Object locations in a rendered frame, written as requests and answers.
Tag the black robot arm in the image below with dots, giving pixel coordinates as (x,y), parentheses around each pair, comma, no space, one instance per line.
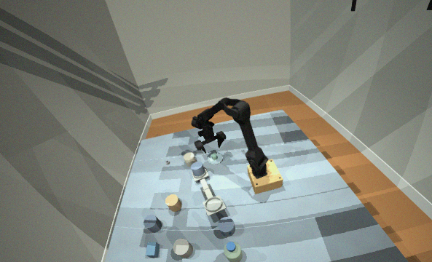
(240,112)

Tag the blue cube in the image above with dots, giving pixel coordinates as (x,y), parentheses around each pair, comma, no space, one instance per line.
(152,249)

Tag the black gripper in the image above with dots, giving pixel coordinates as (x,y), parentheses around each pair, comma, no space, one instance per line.
(220,136)

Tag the tan cylinder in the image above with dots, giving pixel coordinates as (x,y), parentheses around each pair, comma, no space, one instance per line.
(173,202)

